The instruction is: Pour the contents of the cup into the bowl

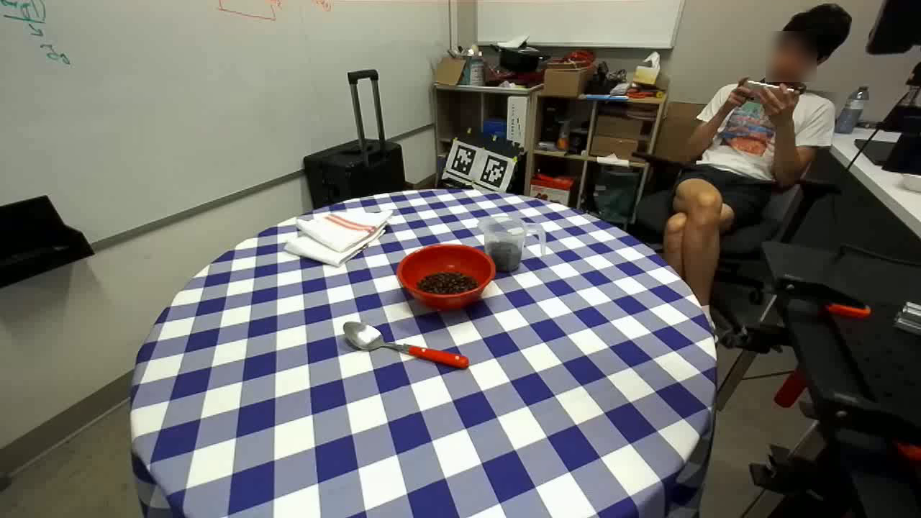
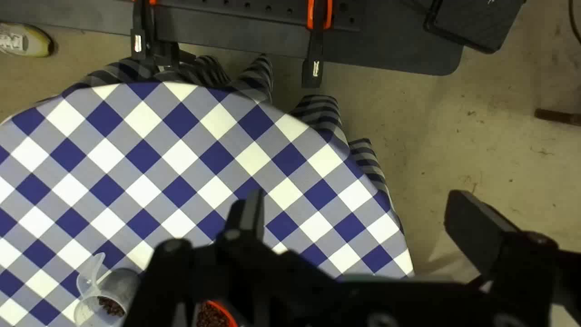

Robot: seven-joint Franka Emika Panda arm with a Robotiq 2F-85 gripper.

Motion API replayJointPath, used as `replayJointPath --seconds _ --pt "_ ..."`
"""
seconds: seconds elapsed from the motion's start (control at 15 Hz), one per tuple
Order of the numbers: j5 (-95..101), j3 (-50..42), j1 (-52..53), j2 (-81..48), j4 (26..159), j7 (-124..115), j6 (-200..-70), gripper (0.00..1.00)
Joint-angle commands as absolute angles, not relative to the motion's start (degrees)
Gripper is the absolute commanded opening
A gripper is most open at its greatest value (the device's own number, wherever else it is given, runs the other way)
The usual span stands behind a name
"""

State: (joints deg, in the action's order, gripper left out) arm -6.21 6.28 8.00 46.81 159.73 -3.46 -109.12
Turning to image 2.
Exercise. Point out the blue white checked tablecloth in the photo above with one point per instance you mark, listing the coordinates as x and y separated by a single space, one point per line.
150 156

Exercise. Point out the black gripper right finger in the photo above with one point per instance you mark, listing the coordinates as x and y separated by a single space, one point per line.
482 232

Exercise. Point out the grey white shoe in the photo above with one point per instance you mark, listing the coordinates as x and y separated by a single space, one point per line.
19 40

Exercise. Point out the black flat box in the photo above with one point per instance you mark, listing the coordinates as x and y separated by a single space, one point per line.
472 20

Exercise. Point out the red plastic bowl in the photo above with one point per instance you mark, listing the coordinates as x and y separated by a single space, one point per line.
212 314

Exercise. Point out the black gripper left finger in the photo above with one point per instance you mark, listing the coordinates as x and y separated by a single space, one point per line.
248 223

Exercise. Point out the clear plastic measuring cup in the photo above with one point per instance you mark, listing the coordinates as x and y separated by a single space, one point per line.
105 298

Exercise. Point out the orange black clamp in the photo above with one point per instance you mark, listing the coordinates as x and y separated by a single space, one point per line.
314 67
138 42

